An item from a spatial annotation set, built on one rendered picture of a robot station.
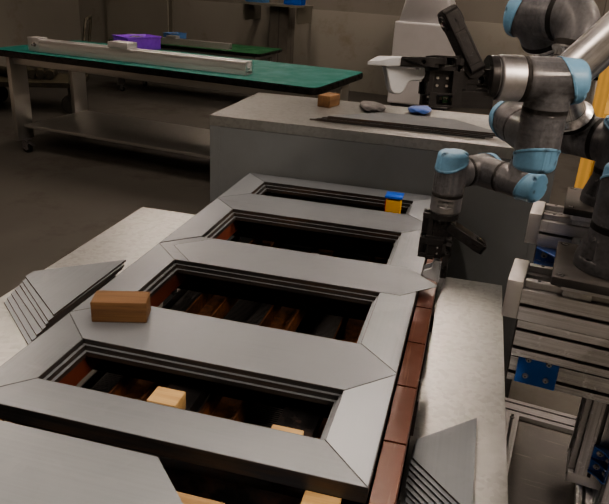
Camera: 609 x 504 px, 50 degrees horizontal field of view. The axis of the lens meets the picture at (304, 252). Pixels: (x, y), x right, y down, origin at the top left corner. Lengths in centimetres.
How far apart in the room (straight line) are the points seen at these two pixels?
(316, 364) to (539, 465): 109
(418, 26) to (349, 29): 158
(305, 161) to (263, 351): 129
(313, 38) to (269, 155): 771
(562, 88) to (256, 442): 77
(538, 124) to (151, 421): 83
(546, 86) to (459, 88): 14
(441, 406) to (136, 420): 71
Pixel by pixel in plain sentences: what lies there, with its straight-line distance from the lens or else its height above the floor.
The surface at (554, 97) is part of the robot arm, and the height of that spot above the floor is 141.
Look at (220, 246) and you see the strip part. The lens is 189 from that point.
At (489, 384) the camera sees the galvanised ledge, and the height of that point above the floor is 68.
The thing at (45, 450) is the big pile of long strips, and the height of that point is 85.
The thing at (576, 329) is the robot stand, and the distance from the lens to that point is 153.
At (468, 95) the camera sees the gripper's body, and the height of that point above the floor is 141.
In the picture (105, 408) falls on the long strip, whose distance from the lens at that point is 125.
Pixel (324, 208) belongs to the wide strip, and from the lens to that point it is 224.
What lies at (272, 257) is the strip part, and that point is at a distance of 183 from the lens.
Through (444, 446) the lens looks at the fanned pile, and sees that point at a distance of 141.
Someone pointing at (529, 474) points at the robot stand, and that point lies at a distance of 223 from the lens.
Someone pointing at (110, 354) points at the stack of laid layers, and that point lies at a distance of 144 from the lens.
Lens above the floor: 158
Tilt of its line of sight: 23 degrees down
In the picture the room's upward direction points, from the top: 3 degrees clockwise
